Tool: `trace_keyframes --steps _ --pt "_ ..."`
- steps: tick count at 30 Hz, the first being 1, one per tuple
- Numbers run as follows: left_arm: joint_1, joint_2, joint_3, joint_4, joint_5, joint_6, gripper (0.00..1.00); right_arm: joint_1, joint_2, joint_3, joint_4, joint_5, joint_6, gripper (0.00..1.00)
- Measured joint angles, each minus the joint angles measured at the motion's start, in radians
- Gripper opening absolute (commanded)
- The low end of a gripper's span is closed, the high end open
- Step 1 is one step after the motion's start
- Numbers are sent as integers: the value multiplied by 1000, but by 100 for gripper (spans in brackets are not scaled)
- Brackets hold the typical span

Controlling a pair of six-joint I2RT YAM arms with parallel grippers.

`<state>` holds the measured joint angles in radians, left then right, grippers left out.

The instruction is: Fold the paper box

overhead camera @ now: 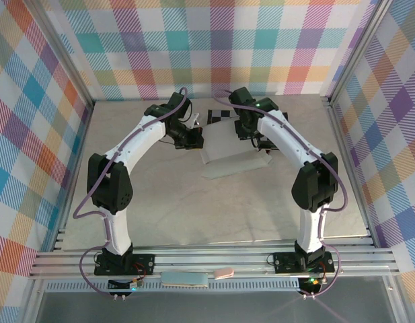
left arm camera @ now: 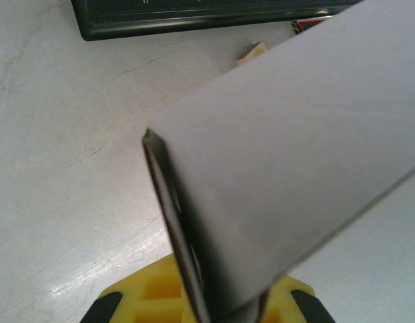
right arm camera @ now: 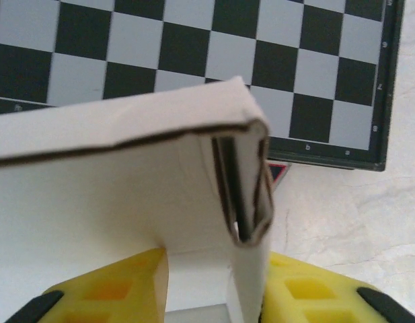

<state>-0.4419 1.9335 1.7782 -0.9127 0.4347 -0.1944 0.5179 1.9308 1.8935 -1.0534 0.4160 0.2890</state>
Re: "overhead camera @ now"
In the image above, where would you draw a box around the pink eraser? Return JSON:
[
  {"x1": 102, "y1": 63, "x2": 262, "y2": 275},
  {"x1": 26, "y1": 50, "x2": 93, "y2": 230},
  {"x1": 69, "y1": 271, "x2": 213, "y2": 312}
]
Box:
[{"x1": 213, "y1": 266, "x2": 235, "y2": 281}]

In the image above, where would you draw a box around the light blue sponge pad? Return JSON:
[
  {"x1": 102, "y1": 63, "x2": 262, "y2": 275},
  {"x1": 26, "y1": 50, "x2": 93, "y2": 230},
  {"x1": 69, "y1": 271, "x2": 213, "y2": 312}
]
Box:
[{"x1": 161, "y1": 271, "x2": 210, "y2": 289}]

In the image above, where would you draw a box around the aluminium frame post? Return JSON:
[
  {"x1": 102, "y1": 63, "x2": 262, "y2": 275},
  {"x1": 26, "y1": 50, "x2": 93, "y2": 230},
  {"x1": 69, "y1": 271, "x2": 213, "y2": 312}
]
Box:
[
  {"x1": 34, "y1": 0, "x2": 96, "y2": 108},
  {"x1": 326, "y1": 0, "x2": 395, "y2": 107}
]

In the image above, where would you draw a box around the small controller board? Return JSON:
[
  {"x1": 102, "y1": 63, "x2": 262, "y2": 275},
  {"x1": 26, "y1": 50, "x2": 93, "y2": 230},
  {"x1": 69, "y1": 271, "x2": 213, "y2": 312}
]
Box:
[
  {"x1": 108, "y1": 277, "x2": 143, "y2": 291},
  {"x1": 299, "y1": 275, "x2": 326, "y2": 291}
]

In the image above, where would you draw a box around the black and white chessboard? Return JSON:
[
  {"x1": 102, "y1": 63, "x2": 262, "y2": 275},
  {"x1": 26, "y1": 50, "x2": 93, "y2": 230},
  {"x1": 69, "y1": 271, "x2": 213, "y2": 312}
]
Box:
[{"x1": 206, "y1": 109, "x2": 289, "y2": 142}]

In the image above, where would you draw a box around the white paper box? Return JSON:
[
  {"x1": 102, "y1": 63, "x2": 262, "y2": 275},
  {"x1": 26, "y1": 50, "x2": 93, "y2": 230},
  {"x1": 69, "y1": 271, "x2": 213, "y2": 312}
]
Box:
[{"x1": 199, "y1": 120, "x2": 274, "y2": 180}]

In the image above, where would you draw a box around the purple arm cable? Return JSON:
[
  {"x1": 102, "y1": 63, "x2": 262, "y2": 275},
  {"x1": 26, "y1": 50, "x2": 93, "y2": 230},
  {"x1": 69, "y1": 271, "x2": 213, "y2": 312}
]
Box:
[
  {"x1": 73, "y1": 86, "x2": 190, "y2": 299},
  {"x1": 212, "y1": 89, "x2": 350, "y2": 299}
]

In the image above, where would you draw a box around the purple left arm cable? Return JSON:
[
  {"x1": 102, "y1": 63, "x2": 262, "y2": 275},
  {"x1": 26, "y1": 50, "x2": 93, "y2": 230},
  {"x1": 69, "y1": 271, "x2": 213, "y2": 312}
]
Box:
[{"x1": 73, "y1": 86, "x2": 190, "y2": 299}]

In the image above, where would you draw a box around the grey metal base plate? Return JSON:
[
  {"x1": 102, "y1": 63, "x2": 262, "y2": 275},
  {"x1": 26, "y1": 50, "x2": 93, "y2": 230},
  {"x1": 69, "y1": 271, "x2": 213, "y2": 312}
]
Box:
[{"x1": 24, "y1": 289, "x2": 406, "y2": 323}]

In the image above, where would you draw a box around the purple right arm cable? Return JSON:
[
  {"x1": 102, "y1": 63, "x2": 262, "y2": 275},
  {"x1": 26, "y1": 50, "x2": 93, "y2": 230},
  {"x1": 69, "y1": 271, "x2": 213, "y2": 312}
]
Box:
[{"x1": 212, "y1": 89, "x2": 350, "y2": 299}]

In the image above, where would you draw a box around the aluminium frame cross rail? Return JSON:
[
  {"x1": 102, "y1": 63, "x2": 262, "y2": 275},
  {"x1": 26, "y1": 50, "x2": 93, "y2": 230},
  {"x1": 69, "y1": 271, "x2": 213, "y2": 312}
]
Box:
[{"x1": 28, "y1": 237, "x2": 400, "y2": 280}]

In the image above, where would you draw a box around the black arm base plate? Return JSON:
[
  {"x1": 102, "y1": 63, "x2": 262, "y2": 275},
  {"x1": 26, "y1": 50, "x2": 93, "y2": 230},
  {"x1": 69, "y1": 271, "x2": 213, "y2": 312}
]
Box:
[
  {"x1": 272, "y1": 250, "x2": 336, "y2": 275},
  {"x1": 94, "y1": 252, "x2": 156, "y2": 277}
]

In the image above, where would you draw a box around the aluminium side rail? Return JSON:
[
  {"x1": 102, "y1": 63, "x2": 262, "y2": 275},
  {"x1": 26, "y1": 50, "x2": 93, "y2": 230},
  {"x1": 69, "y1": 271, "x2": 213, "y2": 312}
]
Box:
[
  {"x1": 323, "y1": 96, "x2": 379, "y2": 248},
  {"x1": 54, "y1": 100, "x2": 96, "y2": 252}
]

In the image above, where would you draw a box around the perforated metal strip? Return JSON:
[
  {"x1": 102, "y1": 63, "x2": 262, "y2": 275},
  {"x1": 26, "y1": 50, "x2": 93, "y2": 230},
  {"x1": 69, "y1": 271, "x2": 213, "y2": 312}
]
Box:
[{"x1": 45, "y1": 281, "x2": 303, "y2": 293}]

